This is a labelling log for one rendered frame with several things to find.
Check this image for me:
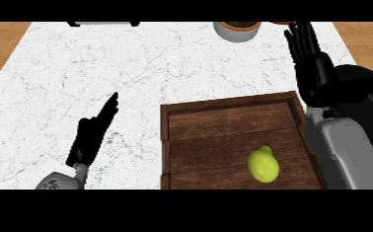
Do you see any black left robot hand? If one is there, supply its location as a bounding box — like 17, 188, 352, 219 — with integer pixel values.
63, 92, 120, 169

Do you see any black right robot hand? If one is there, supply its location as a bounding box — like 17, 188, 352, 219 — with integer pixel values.
283, 21, 340, 110

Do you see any black pot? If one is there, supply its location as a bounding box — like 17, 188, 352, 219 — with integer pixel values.
333, 63, 373, 135

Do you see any yellow-green pear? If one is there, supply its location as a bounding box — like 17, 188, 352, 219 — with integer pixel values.
246, 145, 281, 185

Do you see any white plant pot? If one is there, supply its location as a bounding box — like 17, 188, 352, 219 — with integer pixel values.
212, 21, 263, 43

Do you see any brown wooden tray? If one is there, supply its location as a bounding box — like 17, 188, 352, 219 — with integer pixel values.
159, 90, 327, 191

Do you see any pale appliance with black feet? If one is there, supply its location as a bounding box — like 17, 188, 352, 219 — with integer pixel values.
64, 21, 141, 29

